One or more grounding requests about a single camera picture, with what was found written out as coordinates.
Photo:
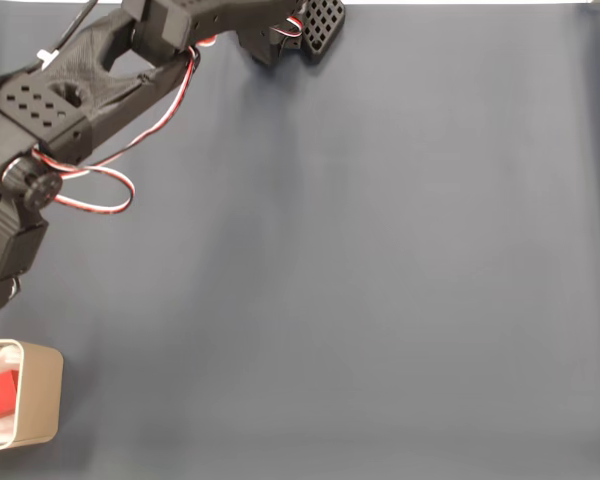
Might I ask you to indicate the beige square box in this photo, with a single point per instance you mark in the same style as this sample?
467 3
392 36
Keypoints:
40 395

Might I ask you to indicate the white zip tie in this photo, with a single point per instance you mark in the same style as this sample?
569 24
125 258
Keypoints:
46 57

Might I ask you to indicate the blue-grey mat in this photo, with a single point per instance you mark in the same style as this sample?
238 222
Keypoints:
330 300

